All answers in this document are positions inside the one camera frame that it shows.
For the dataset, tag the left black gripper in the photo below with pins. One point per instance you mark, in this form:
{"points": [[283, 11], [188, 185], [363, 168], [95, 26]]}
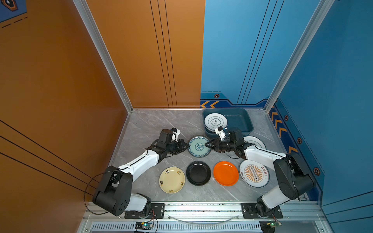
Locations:
{"points": [[180, 142]]}

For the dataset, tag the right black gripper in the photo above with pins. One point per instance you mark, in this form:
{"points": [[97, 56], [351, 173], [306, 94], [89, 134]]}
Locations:
{"points": [[216, 145]]}

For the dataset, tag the teal patterned plate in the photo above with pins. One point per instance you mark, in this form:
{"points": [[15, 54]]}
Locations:
{"points": [[197, 147]]}

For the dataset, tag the white plate quatrefoil motif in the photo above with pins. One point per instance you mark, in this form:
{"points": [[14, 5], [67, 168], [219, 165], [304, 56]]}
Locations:
{"points": [[215, 120], [255, 143]]}

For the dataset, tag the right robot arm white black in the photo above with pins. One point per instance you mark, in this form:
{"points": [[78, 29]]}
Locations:
{"points": [[294, 177]]}

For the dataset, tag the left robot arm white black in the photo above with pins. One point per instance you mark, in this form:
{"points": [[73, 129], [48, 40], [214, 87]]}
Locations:
{"points": [[114, 192]]}

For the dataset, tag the teal plastic bin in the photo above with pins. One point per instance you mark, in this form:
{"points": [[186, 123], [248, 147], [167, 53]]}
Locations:
{"points": [[237, 117]]}

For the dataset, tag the orange plate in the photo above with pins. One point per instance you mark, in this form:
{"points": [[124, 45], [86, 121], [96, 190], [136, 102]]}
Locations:
{"points": [[225, 173]]}

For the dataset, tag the black plate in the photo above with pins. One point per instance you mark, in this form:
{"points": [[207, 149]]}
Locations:
{"points": [[198, 173]]}

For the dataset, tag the cream yellow plate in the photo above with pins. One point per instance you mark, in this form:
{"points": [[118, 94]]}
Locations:
{"points": [[172, 180]]}

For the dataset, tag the sunburst plate front right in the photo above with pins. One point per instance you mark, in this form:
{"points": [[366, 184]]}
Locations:
{"points": [[254, 174]]}

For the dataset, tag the left circuit board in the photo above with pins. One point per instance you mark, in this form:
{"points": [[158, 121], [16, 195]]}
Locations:
{"points": [[144, 227]]}

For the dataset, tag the circuit board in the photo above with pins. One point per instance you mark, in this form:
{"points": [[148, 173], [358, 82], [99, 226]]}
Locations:
{"points": [[269, 226], [144, 227]]}

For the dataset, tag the right circuit board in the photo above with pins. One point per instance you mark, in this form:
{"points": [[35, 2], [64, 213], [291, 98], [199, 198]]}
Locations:
{"points": [[269, 226]]}

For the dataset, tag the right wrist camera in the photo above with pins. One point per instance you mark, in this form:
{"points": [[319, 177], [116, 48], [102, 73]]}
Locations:
{"points": [[221, 132]]}

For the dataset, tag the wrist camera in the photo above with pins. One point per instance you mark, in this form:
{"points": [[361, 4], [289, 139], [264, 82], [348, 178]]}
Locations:
{"points": [[221, 132], [176, 134]]}

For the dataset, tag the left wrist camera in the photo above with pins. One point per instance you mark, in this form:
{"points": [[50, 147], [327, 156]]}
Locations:
{"points": [[176, 134]]}

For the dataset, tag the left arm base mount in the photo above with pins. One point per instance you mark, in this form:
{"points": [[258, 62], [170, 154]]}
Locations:
{"points": [[156, 210]]}

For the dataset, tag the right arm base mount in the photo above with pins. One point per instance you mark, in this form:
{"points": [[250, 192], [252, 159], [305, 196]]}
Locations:
{"points": [[253, 210]]}

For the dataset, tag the aluminium rail frame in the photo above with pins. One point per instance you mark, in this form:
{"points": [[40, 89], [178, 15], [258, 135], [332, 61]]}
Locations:
{"points": [[211, 217]]}

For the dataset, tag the left aluminium corner post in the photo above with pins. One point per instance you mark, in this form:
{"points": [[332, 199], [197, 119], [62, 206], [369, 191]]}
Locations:
{"points": [[96, 37]]}

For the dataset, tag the aluminium corner post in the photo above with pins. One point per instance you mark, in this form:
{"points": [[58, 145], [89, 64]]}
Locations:
{"points": [[310, 31], [96, 37]]}

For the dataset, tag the right aluminium corner post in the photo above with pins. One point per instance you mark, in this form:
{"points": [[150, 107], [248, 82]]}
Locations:
{"points": [[310, 31]]}

